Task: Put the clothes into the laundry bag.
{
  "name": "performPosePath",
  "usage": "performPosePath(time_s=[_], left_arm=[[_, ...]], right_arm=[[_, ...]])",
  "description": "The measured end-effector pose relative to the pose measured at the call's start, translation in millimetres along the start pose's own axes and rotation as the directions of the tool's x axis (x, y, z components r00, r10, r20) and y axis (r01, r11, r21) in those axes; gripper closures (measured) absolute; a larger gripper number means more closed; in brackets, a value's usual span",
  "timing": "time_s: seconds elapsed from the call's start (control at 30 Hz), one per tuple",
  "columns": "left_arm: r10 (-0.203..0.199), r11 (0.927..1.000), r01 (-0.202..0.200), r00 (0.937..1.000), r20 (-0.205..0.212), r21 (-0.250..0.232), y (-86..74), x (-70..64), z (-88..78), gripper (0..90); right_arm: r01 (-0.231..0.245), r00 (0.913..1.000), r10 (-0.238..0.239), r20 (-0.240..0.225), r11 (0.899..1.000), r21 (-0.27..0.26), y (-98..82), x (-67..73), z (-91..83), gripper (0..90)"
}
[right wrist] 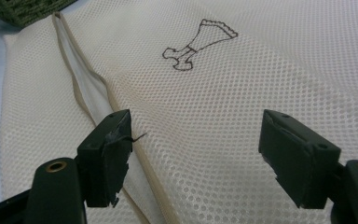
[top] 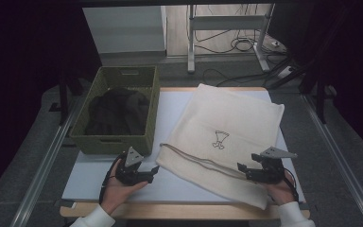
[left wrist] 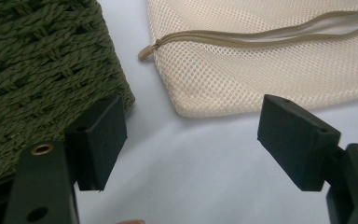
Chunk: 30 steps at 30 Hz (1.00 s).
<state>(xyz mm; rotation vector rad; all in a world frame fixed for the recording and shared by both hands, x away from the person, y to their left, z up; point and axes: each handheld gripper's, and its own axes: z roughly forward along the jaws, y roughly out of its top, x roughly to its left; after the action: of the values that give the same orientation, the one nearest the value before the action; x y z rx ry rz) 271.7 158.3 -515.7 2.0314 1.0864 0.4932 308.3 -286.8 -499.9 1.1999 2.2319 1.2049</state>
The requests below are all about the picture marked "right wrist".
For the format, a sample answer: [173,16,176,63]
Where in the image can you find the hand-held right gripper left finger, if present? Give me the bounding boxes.
[76,108,134,209]

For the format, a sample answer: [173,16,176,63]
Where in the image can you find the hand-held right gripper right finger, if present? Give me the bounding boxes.
[258,108,342,209]

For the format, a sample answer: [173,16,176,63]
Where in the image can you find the white cloth sheet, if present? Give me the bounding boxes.
[0,0,358,224]

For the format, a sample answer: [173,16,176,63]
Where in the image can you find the green woven basket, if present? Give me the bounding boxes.
[0,0,77,29]

